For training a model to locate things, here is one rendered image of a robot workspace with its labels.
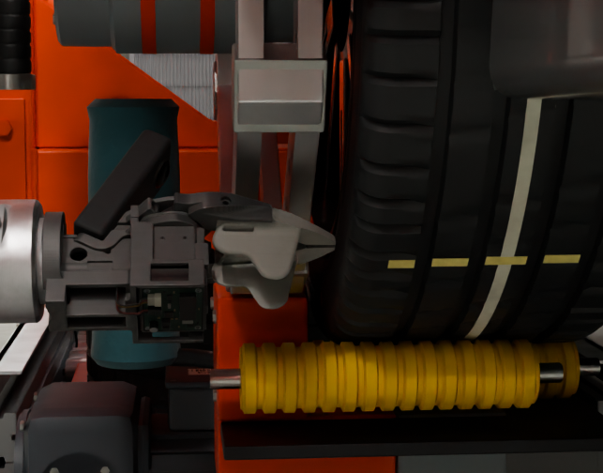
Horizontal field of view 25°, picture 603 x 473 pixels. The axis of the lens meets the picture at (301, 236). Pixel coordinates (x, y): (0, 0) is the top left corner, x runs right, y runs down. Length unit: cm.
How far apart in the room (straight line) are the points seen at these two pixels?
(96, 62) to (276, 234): 72
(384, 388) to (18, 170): 69
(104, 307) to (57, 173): 70
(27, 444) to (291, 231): 59
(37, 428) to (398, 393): 51
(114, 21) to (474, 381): 43
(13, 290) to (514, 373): 42
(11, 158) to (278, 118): 74
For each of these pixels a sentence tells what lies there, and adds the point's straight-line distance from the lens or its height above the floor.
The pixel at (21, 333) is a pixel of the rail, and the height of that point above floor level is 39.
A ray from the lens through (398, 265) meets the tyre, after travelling 101.
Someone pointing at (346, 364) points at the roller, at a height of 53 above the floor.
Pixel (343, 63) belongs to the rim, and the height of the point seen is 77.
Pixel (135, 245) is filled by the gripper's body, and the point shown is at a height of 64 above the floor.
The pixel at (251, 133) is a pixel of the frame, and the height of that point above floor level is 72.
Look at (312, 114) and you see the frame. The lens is 97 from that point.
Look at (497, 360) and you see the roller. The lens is 114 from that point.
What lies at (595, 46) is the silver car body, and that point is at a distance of 64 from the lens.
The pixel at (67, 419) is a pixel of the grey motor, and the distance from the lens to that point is 150.
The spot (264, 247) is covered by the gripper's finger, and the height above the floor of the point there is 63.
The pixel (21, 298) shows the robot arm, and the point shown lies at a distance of 98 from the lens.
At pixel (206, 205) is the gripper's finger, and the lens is 98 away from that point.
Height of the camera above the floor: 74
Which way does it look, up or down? 6 degrees down
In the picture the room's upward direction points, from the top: straight up
